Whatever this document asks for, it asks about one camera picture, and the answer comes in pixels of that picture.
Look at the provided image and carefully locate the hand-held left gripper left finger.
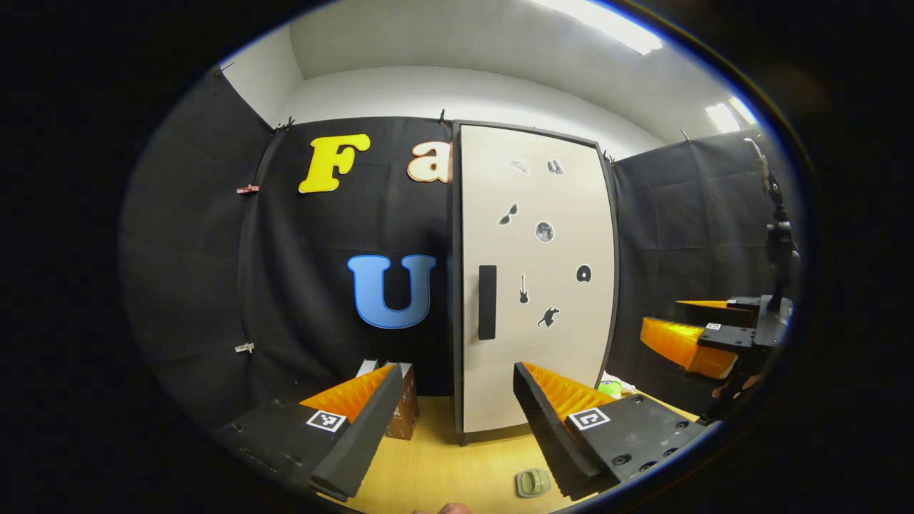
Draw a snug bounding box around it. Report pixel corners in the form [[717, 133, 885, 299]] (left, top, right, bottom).
[[213, 363, 406, 503]]

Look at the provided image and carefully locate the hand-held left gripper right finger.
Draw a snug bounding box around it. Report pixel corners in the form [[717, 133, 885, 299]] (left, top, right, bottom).
[[512, 361, 713, 503]]

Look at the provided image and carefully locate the beige cabinet door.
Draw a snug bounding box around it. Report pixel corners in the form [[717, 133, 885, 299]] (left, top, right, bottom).
[[461, 125, 616, 434]]

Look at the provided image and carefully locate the black cabinet door handle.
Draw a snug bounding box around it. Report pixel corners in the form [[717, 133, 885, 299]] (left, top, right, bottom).
[[478, 265, 498, 341]]

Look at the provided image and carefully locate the brown book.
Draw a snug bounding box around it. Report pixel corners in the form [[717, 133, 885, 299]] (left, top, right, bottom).
[[386, 363, 421, 440]]

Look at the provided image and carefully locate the small ceiling light panel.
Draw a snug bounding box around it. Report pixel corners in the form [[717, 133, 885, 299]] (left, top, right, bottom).
[[705, 96, 759, 133]]

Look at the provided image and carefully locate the black backdrop cloth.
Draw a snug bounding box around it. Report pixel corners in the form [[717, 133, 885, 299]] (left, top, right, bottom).
[[118, 68, 804, 429]]

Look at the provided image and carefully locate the long ceiling light panel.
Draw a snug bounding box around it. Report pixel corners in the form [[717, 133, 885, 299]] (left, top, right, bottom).
[[528, 0, 665, 56]]

